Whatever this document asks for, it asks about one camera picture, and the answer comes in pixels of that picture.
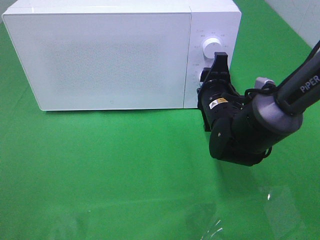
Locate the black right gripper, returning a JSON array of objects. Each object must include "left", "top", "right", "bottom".
[{"left": 197, "top": 52, "right": 242, "bottom": 132}]

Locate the white microwave door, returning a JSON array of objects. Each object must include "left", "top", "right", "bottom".
[{"left": 3, "top": 13, "right": 191, "bottom": 111}]

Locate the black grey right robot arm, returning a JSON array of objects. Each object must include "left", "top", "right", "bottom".
[{"left": 197, "top": 45, "right": 320, "bottom": 166}]

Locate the white microwave oven body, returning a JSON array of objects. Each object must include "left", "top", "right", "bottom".
[{"left": 2, "top": 0, "right": 242, "bottom": 109}]

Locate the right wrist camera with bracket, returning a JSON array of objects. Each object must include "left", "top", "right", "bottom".
[{"left": 254, "top": 76, "right": 275, "bottom": 89}]

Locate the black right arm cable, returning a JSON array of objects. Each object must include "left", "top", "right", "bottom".
[{"left": 219, "top": 82, "right": 278, "bottom": 111}]

